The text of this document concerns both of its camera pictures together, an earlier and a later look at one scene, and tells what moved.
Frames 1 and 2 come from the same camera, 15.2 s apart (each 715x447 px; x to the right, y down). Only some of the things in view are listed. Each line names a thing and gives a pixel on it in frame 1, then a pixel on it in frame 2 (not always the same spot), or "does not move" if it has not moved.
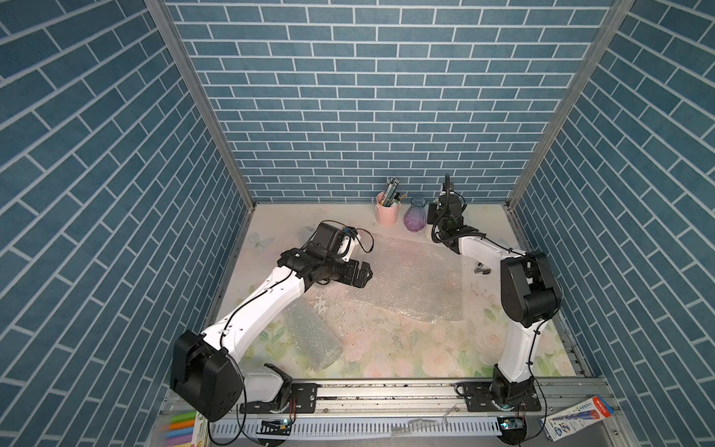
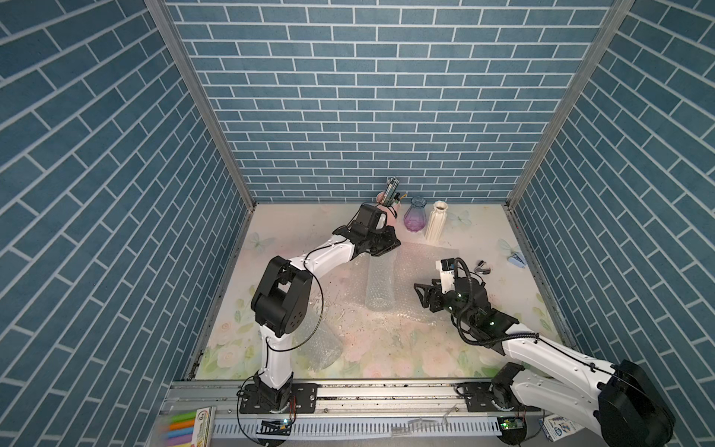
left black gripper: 360,278 -> 389,238
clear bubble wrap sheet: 422,279 does not move
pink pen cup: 386,215 does not move
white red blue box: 561,425 does not move
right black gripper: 432,212 -> 431,291
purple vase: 415,215 does not move
